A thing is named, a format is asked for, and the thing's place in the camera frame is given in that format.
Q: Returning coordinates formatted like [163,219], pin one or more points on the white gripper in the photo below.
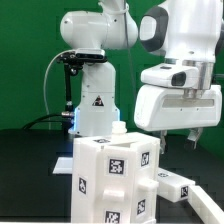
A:
[161,109]

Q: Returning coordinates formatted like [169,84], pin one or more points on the white cabinet door panel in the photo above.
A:
[146,179]

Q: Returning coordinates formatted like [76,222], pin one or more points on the white cabinet block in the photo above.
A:
[173,187]

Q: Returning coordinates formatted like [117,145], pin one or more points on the white door panel front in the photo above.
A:
[114,185]

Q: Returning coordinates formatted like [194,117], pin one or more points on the white cabinet box body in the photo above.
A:
[86,152]

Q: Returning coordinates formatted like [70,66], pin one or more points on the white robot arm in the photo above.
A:
[183,32]

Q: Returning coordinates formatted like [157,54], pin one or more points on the white bar piece right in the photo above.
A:
[208,211]

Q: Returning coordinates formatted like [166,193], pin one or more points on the white marker sheet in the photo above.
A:
[63,165]

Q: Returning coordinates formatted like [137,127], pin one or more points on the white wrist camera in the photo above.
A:
[171,76]

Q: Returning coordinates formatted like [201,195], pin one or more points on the black camera on stand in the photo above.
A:
[75,61]

